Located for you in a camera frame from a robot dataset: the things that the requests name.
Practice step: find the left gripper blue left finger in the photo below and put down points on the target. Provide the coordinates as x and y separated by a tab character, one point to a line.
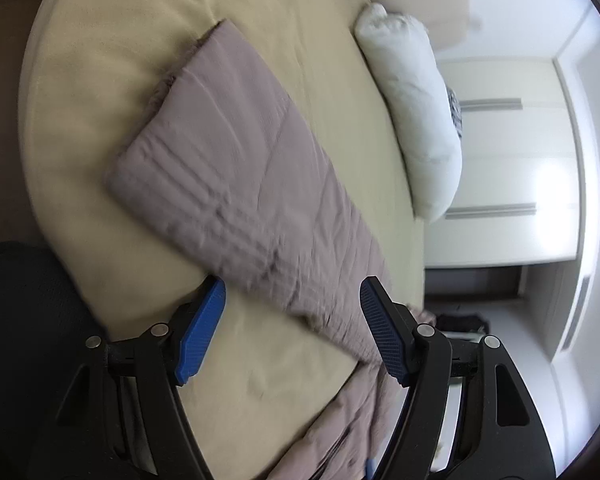
195	324

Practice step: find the black white striped pillow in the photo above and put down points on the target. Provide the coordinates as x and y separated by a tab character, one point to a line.
456	111

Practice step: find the white wardrobe with handles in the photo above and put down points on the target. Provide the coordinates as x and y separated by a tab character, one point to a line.
520	201

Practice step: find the white long pillow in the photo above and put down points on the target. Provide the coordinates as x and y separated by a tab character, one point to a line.
398	50

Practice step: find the mauve hooded down coat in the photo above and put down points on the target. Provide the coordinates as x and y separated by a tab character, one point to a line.
227	171

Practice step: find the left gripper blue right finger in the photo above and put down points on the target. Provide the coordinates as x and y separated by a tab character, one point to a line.
391	334

